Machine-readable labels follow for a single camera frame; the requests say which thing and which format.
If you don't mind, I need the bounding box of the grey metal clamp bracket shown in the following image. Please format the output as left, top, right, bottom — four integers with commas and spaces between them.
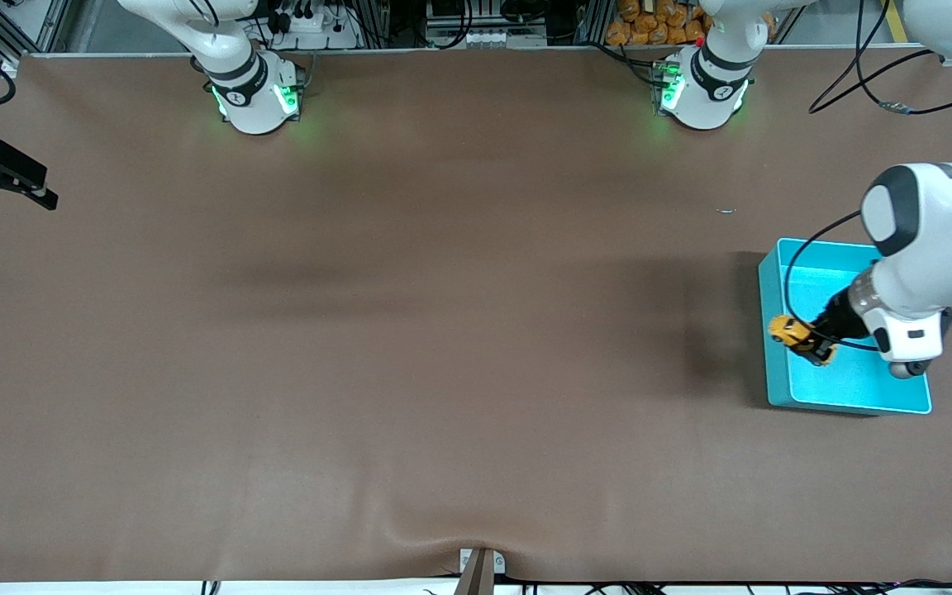
458, 547, 507, 595

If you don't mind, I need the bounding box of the white power strip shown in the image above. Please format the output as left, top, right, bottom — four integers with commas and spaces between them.
265, 4, 361, 50

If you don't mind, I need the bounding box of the teal plastic storage bin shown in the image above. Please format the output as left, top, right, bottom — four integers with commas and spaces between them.
757, 238, 933, 415

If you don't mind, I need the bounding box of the yellow beetle toy car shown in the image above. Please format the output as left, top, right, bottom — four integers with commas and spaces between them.
768, 315, 839, 367

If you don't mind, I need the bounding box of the white terminal strip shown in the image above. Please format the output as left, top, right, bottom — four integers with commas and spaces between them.
429, 26, 547, 49

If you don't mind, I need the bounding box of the orange objects pile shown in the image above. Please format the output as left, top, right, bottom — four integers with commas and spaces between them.
606, 0, 712, 46

